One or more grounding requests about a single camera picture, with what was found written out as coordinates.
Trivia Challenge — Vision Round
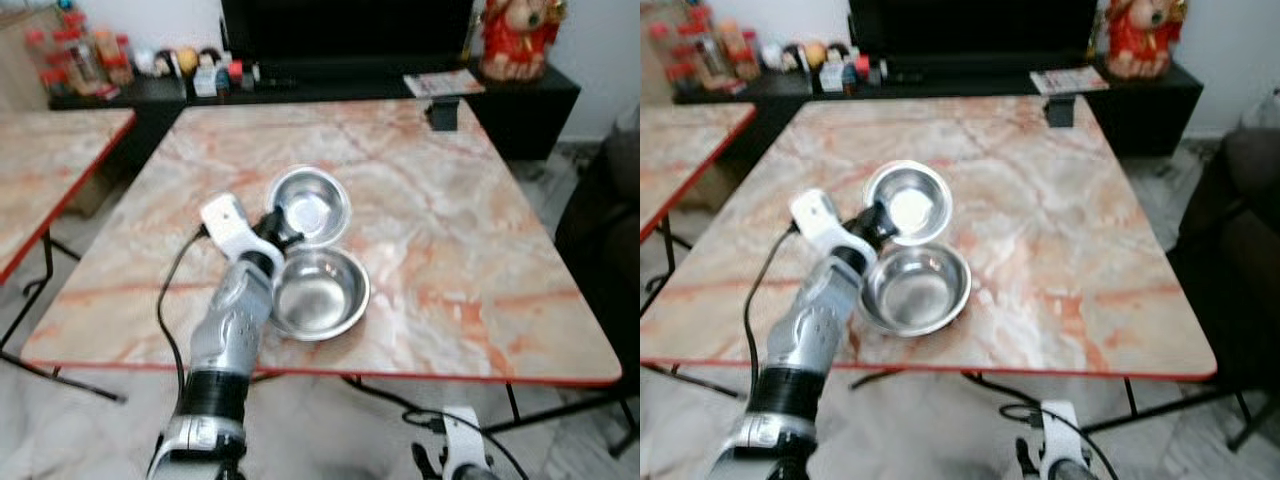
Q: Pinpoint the printed magazine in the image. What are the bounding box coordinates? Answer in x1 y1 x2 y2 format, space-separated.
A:
1030 66 1111 96
404 70 487 99

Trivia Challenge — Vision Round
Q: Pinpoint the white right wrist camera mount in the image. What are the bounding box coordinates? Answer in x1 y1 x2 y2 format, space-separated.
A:
1040 400 1086 480
442 405 491 480

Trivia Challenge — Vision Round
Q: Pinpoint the black television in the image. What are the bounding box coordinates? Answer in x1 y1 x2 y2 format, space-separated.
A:
220 0 476 63
848 0 1099 59

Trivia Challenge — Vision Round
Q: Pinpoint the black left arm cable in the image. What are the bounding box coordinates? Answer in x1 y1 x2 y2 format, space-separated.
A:
157 225 211 401
742 222 801 396

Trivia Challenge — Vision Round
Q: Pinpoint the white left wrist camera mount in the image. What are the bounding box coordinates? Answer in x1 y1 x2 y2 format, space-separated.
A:
790 188 849 269
200 193 259 273

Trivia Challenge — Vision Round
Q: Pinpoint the red fortune god figurine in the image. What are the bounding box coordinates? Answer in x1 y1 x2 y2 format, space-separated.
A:
1105 0 1189 81
480 0 567 82

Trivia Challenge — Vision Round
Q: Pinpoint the dark sofa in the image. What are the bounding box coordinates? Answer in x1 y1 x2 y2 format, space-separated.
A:
555 130 641 381
1168 125 1280 401

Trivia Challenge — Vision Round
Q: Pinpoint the marble top folding table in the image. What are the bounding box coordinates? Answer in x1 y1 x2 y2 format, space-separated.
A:
640 95 1256 453
0 108 137 403
640 102 758 321
20 97 636 459

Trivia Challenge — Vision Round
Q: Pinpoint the orange snack jar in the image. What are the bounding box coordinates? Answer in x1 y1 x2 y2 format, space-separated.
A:
725 22 755 81
105 32 134 87

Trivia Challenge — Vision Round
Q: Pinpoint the large steel bowl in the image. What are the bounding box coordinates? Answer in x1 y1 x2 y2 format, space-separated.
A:
858 243 973 338
268 248 371 343

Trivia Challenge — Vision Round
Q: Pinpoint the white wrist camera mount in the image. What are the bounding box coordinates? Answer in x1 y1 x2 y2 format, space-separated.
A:
442 405 491 480
790 188 849 269
1040 400 1086 480
200 193 259 273

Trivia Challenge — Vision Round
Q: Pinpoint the small steel bowl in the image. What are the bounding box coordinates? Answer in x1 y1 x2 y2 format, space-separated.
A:
265 165 353 249
863 160 954 246

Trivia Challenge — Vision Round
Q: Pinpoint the light wooden drawer cabinet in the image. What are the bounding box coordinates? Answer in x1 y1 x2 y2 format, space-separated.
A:
0 5 56 111
640 5 666 101

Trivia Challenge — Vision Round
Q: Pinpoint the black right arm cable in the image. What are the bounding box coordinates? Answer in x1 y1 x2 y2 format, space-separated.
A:
403 408 531 480
1000 402 1121 480

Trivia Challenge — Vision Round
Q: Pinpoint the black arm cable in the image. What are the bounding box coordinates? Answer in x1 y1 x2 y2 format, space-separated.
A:
403 408 531 480
742 222 801 396
157 225 211 401
1000 402 1121 480

